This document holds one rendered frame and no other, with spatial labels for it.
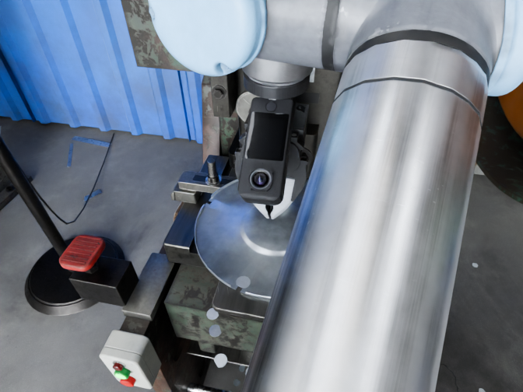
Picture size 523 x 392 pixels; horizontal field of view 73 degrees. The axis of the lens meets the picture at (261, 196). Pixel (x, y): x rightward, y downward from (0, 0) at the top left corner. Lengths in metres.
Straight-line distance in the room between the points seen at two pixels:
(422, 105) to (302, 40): 0.09
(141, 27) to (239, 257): 0.36
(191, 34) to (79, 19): 1.94
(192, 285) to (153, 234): 1.00
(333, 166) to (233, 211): 0.51
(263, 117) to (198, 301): 0.44
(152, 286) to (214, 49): 0.59
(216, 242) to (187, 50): 0.43
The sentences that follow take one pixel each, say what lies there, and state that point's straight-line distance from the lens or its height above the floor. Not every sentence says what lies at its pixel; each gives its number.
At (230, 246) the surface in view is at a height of 0.78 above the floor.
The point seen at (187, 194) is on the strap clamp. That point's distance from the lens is 0.79.
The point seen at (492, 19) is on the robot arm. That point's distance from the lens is 0.22.
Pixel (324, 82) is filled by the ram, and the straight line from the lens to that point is 0.51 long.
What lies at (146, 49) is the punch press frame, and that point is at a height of 1.08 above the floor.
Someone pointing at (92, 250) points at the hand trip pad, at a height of 0.76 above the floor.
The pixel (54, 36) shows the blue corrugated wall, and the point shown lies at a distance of 2.31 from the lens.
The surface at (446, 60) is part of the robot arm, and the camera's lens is 0.19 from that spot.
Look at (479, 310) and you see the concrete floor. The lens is 1.66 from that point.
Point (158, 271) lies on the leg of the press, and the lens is 0.78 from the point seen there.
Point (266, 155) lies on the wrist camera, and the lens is 0.37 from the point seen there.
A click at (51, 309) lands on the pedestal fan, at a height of 0.02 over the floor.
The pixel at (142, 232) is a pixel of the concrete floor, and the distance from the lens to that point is 1.74.
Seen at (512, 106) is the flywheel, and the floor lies 0.99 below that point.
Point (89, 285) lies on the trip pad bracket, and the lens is 0.74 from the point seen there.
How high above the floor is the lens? 1.26
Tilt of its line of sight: 44 degrees down
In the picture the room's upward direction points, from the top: straight up
